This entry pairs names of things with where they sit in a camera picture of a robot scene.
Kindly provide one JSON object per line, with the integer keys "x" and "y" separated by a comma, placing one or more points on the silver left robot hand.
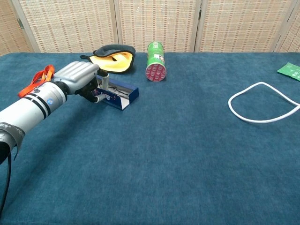
{"x": 75, "y": 73}

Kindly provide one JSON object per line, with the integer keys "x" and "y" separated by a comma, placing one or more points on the blue glasses case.
{"x": 126, "y": 98}

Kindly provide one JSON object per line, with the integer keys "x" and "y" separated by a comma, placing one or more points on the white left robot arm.
{"x": 28, "y": 110}

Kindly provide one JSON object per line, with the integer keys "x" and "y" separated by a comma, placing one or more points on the yellow and grey cloth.
{"x": 117, "y": 63}

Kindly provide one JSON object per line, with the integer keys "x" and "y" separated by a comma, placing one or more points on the green chip can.
{"x": 155, "y": 58}

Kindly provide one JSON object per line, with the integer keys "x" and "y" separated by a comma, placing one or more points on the woven bamboo folding screen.
{"x": 157, "y": 23}

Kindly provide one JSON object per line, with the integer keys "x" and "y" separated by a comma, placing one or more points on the teal table mat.
{"x": 164, "y": 152}

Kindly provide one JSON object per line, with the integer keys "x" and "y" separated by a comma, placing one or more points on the green sachet packet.
{"x": 290, "y": 70}

